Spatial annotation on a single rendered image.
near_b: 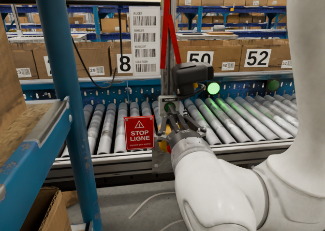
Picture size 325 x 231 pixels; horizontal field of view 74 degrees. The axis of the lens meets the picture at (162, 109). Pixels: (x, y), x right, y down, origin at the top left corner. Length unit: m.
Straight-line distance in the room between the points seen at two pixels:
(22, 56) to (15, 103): 1.16
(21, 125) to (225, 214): 0.25
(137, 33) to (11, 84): 0.47
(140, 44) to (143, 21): 0.06
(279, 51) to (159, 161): 1.06
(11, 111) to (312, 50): 0.33
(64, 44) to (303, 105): 0.32
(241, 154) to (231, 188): 0.59
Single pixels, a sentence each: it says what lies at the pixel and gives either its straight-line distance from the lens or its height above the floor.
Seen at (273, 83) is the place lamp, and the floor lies 0.83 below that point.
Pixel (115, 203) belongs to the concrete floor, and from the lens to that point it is 1.69.
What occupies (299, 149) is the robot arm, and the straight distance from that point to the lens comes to 0.42.
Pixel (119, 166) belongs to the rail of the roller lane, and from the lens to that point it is 0.84.
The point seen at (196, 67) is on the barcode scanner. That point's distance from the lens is 0.64.
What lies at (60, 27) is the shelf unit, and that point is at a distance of 0.25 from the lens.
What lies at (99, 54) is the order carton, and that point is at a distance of 1.28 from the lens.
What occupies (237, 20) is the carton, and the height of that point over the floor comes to 0.90.
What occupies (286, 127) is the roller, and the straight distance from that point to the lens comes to 1.16.
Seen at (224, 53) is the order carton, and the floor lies 1.01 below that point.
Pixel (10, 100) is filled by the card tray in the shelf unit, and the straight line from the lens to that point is 0.23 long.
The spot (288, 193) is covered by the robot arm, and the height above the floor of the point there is 0.97.
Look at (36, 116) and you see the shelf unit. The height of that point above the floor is 1.14.
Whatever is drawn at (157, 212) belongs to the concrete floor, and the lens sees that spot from 1.61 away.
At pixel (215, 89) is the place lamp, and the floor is 0.81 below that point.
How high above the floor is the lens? 1.23
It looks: 24 degrees down
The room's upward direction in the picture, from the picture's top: straight up
